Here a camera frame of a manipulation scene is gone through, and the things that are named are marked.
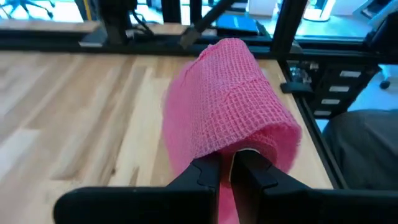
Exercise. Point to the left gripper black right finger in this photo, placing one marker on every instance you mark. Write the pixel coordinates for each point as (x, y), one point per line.
(280, 205)

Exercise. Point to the person's leg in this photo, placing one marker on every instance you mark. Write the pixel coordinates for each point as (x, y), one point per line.
(367, 149)

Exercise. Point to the dark laptop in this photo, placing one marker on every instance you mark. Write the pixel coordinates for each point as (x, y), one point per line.
(236, 25)

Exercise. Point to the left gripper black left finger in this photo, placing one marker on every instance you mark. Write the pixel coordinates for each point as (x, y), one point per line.
(155, 205)

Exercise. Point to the black office chair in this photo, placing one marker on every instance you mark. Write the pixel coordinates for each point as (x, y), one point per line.
(385, 34)

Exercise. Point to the pink elastic bandage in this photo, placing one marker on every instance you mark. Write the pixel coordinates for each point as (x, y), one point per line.
(230, 99)

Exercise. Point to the black aluminium table frame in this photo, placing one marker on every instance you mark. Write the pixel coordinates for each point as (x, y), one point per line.
(289, 25)

